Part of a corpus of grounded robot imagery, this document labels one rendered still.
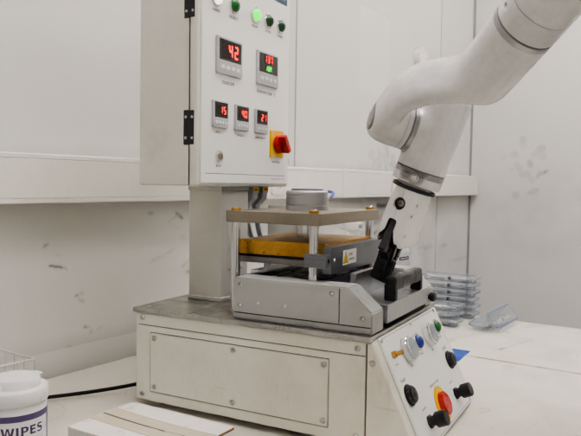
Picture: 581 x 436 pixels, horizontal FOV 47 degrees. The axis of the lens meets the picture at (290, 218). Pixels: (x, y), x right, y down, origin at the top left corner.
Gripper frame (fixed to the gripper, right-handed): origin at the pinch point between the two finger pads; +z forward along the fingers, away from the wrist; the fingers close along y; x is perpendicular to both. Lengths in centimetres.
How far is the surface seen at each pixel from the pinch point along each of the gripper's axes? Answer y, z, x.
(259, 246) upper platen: -10.2, 3.2, 19.2
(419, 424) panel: -12.3, 16.7, -17.6
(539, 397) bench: 25.5, 16.6, -30.8
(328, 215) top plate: -9.9, -6.8, 9.0
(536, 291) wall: 238, 36, -8
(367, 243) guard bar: 4.3, -2.1, 5.8
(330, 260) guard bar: -11.7, -0.5, 5.3
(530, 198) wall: 238, -5, 12
